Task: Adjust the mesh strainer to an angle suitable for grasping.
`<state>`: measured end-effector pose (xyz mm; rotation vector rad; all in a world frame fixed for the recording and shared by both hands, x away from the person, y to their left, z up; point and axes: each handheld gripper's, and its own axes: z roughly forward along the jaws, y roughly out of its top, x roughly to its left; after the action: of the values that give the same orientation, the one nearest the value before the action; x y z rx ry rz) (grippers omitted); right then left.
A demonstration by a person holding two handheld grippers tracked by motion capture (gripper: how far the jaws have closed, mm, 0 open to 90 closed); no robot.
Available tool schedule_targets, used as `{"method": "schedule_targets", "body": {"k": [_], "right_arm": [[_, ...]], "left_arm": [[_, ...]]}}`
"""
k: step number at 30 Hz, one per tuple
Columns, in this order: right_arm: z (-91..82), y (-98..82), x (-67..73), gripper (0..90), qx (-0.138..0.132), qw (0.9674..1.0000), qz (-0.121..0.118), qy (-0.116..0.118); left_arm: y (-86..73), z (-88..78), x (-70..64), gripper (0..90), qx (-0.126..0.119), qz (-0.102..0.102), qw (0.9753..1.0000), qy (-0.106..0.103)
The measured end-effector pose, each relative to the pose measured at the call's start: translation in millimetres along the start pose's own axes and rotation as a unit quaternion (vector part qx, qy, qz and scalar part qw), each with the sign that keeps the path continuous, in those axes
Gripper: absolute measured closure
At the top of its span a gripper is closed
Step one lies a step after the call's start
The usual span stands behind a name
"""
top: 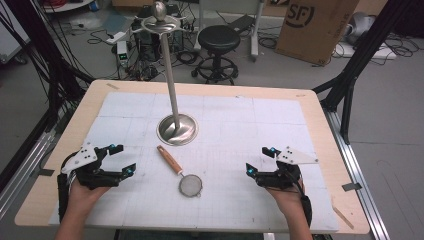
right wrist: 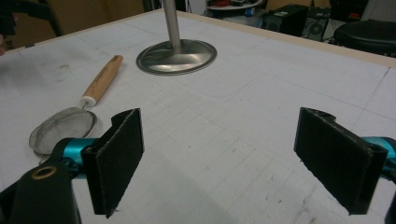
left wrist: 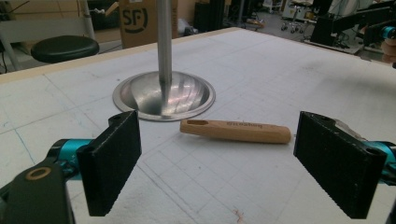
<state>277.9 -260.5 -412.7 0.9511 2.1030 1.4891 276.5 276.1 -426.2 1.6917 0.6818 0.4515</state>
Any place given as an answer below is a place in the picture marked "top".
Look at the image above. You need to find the metal stand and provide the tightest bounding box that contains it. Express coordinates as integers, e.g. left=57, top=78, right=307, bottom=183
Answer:
left=130, top=0, right=200, bottom=147

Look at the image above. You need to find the thin wooden stick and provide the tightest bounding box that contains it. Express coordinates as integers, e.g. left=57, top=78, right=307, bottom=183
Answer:
left=330, top=195, right=355, bottom=231

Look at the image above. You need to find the person's left hand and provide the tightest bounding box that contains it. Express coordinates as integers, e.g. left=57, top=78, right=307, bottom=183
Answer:
left=68, top=178, right=112, bottom=218

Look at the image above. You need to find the white device with green display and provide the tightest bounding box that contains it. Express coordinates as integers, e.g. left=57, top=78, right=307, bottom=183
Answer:
left=116, top=40, right=130, bottom=68

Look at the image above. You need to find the wooden-handled mesh strainer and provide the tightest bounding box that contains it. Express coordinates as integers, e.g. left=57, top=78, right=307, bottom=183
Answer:
left=156, top=144, right=204, bottom=199

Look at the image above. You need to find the black round stool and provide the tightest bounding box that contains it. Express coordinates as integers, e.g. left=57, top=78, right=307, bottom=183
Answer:
left=191, top=24, right=242, bottom=86

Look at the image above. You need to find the black computer tower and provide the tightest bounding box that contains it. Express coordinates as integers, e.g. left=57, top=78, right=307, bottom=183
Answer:
left=132, top=3, right=185, bottom=64

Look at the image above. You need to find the grey rounded device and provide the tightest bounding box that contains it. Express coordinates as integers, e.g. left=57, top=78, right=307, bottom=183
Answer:
left=345, top=11, right=377, bottom=46

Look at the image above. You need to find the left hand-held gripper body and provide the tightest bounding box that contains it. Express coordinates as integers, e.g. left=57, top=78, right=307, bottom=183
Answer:
left=60, top=142, right=122, bottom=191

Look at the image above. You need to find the person's right hand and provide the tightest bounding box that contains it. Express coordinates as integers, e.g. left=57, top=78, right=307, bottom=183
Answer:
left=265, top=179, right=310, bottom=218

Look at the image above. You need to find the white power strip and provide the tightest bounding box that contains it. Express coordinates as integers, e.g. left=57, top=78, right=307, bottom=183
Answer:
left=105, top=30, right=130, bottom=46

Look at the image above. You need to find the white stand leg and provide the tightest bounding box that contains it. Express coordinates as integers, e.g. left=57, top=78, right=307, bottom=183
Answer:
left=249, top=0, right=268, bottom=63

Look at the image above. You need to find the brown cardboard box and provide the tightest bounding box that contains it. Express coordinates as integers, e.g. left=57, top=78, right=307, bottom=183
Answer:
left=274, top=0, right=361, bottom=67

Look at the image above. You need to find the aluminium rail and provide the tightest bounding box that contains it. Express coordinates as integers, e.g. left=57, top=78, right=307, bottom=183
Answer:
left=0, top=109, right=69, bottom=219
left=321, top=108, right=392, bottom=240

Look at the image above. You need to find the black frame post with cables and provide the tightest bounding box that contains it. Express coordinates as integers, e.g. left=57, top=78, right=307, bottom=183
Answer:
left=0, top=0, right=95, bottom=134

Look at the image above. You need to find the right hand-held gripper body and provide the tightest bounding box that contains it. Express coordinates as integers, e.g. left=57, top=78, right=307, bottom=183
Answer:
left=255, top=145, right=320, bottom=191

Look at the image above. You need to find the white grid mat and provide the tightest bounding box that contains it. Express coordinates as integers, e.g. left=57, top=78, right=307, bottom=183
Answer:
left=48, top=91, right=340, bottom=234

